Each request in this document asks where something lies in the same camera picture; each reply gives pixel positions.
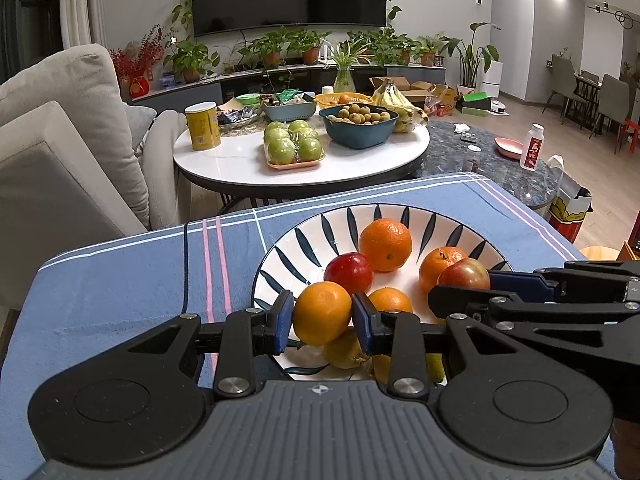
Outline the white round coffee table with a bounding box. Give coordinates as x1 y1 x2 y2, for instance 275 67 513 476
174 125 430 200

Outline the teal basket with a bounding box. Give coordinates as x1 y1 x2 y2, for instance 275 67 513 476
262 101 317 122

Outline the yellow canister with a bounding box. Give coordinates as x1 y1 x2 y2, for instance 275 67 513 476
184 102 221 151

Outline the red flower arrangement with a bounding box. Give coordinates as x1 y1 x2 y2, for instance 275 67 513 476
110 24 165 101

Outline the teal bowl of longans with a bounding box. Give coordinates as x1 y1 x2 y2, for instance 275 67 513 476
319 103 399 150

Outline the brown longan fruit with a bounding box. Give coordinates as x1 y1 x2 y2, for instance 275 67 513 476
323 326 369 370
371 354 392 385

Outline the dark tv console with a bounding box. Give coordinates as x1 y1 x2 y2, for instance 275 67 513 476
131 63 446 113

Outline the small green fruit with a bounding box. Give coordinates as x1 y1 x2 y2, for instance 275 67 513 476
425 353 446 384

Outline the orange fruit basket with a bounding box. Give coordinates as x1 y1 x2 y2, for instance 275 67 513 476
314 92 373 108

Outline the dark marble round table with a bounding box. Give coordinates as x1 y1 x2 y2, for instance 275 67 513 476
421 120 561 211

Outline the small spice jar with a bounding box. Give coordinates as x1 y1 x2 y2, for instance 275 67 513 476
462 144 482 172

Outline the grey dining chair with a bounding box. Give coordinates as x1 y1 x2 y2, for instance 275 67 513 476
590 74 630 152

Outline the cardboard box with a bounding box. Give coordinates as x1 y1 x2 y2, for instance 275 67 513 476
370 76 457 116

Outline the banana bunch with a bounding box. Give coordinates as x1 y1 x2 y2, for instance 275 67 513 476
372 79 428 133

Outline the glass vase with plant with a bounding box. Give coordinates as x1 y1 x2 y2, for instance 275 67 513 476
328 38 370 93

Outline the person right hand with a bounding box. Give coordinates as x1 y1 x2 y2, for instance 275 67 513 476
610 418 640 480

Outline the large orange tangerine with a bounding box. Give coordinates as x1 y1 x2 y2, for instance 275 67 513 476
358 218 412 273

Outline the small orange tangerine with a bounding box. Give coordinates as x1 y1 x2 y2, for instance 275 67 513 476
369 287 413 313

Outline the red green apple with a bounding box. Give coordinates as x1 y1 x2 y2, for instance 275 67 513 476
437 258 490 289

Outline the blue striped tablecloth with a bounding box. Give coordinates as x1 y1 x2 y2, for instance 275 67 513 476
1 174 579 479

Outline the white blue striped bowl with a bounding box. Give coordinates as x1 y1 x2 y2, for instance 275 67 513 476
250 202 514 382

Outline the tall potted floor plant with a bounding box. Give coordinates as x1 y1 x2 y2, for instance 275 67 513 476
439 22 500 88

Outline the small back orange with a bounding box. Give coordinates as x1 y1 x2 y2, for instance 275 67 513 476
292 282 352 347

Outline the tray of green apples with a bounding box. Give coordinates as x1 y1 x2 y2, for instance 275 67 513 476
262 119 324 170

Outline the white red label bottle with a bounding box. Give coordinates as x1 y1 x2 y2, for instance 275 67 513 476
520 124 544 171

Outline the pink dish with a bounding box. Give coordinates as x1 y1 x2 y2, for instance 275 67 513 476
495 136 523 160

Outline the beige recliner sofa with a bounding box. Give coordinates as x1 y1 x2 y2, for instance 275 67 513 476
1 44 191 310

